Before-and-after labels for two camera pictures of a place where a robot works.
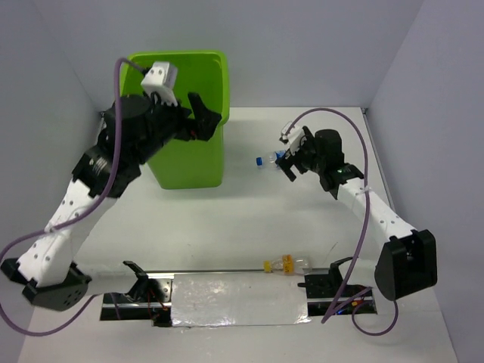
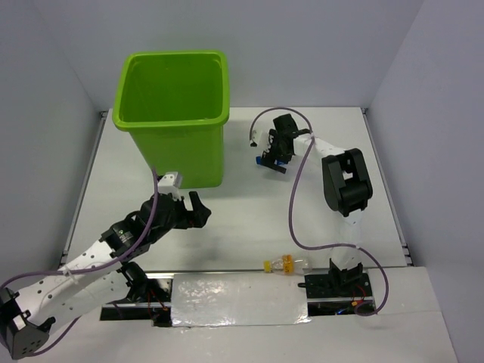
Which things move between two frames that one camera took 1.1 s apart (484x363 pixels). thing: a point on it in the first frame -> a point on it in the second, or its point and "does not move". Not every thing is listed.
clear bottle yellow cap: x=286 y=265 does not move
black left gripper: x=206 y=119 -> x=200 y=212
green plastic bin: x=187 y=164 does not move
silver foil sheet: x=212 y=299 does not move
